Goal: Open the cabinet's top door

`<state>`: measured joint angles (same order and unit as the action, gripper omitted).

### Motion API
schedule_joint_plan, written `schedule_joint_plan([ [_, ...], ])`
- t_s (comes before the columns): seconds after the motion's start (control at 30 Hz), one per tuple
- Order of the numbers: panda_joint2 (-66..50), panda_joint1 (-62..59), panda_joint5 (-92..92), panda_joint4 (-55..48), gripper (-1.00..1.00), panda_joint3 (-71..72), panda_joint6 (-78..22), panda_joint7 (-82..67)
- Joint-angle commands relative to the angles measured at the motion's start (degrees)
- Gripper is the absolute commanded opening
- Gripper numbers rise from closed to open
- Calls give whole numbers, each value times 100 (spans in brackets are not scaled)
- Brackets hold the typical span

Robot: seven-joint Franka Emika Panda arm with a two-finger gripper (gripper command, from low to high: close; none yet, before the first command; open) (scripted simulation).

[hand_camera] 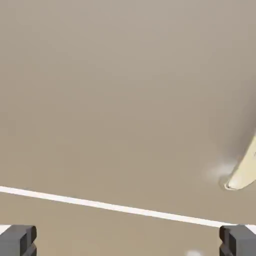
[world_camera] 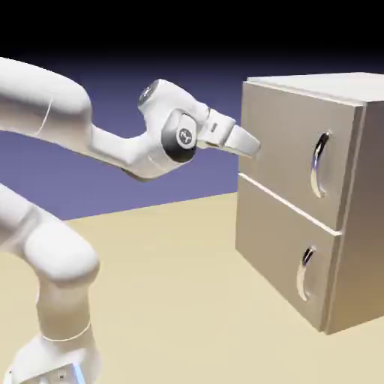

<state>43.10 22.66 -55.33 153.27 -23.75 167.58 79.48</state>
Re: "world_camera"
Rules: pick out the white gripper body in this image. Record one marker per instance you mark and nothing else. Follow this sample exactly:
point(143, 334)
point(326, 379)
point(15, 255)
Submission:
point(242, 141)

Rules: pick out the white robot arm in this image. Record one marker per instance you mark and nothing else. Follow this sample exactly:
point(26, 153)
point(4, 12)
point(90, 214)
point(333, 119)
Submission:
point(60, 102)

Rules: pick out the beige cabinet door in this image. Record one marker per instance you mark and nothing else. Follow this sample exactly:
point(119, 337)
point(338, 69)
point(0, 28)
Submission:
point(270, 246)
point(285, 141)

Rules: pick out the beige wooden cabinet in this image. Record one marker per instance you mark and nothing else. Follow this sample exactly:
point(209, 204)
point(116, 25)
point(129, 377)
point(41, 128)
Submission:
point(363, 210)

